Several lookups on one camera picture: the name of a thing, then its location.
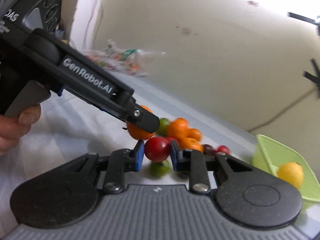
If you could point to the person's left hand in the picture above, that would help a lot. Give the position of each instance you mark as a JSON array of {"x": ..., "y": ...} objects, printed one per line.
[{"x": 12, "y": 129}]

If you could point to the crumpled plastic bag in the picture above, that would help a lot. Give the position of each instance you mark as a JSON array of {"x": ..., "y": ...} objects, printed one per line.
[{"x": 127, "y": 61}]

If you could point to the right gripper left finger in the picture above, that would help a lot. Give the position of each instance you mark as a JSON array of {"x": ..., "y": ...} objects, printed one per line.
[{"x": 69, "y": 193}]

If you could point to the light green plastic tray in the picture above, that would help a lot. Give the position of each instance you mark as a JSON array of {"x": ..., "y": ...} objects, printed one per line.
[{"x": 271, "y": 154}]

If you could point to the red tomato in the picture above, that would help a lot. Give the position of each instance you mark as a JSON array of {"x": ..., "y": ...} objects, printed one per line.
[{"x": 157, "y": 149}]

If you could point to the green lime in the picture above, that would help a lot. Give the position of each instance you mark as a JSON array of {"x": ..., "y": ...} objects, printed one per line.
[{"x": 159, "y": 169}]

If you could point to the dark red plum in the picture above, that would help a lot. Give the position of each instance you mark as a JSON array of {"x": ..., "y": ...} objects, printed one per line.
[{"x": 209, "y": 150}]

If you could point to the orange mandarin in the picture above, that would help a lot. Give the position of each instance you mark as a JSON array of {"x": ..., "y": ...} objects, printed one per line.
[{"x": 137, "y": 133}]

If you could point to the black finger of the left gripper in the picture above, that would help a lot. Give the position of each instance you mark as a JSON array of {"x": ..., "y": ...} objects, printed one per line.
[{"x": 144, "y": 118}]

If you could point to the striped grey table cloth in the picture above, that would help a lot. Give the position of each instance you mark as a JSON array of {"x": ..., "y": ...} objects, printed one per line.
[{"x": 148, "y": 209}]

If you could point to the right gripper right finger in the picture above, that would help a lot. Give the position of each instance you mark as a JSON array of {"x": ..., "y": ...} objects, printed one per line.
[{"x": 243, "y": 193}]

